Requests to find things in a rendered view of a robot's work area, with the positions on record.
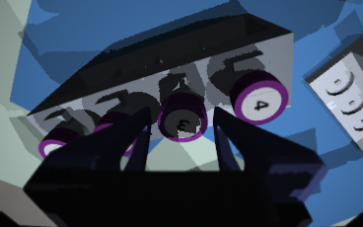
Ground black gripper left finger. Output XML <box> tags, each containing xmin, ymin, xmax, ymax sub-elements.
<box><xmin>38</xmin><ymin>107</ymin><xmax>152</xmax><ymax>170</ymax></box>

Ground light grey control panel with lamps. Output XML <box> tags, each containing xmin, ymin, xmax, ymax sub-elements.
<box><xmin>305</xmin><ymin>35</ymin><xmax>363</xmax><ymax>152</ymax></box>

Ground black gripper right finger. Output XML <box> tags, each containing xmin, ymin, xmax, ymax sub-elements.
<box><xmin>213</xmin><ymin>107</ymin><xmax>328</xmax><ymax>204</ymax></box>

